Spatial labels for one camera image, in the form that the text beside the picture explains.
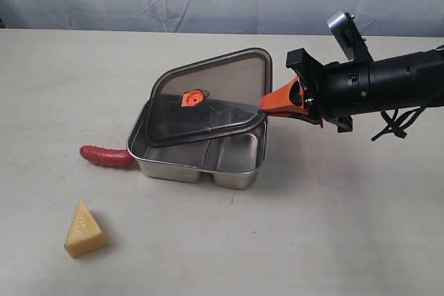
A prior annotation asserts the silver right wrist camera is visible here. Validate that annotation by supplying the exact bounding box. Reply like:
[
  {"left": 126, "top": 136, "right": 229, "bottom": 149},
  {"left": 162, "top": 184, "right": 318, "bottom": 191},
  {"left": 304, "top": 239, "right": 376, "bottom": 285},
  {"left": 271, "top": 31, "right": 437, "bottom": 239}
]
[{"left": 327, "top": 12, "right": 373, "bottom": 62}]

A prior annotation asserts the yellow toy cheese wedge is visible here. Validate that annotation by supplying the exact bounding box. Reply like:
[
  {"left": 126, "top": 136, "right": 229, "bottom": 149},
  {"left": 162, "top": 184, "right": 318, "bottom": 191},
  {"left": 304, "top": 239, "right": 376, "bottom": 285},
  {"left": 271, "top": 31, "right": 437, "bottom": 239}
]
[{"left": 65, "top": 200, "right": 109, "bottom": 258}]

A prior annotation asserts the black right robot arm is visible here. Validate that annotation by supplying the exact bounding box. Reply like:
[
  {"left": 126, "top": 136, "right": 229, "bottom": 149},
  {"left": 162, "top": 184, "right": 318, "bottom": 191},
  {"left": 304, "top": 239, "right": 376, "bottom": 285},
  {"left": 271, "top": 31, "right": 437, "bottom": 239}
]
[{"left": 260, "top": 49, "right": 443, "bottom": 140}]

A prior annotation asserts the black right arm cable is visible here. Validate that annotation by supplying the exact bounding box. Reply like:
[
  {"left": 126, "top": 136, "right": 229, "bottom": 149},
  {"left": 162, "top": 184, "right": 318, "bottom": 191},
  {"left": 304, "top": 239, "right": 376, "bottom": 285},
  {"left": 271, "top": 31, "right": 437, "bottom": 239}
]
[{"left": 371, "top": 96, "right": 444, "bottom": 142}]

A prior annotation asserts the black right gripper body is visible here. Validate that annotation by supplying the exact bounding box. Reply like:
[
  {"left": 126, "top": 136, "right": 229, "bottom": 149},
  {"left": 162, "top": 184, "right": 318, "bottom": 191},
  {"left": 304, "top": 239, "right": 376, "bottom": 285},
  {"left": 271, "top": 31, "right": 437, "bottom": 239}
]
[{"left": 286, "top": 49, "right": 372, "bottom": 133}]

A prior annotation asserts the dark transparent lunch box lid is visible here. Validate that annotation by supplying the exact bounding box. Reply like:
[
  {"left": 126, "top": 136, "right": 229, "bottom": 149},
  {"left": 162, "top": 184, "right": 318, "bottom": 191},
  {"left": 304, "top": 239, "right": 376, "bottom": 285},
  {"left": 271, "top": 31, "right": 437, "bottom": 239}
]
[{"left": 145, "top": 48, "right": 273, "bottom": 147}]

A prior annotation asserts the steel two-compartment lunch box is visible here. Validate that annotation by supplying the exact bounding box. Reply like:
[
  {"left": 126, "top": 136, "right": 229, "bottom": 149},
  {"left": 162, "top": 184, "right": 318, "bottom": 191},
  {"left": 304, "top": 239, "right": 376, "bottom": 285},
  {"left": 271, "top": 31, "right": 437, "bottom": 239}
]
[{"left": 127, "top": 102, "right": 268, "bottom": 190}]

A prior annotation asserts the red toy sausage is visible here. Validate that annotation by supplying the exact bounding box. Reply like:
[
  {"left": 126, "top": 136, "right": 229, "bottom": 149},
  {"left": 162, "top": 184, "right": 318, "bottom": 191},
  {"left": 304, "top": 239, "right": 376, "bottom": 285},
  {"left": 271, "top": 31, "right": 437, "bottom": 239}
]
[{"left": 79, "top": 145, "right": 135, "bottom": 168}]

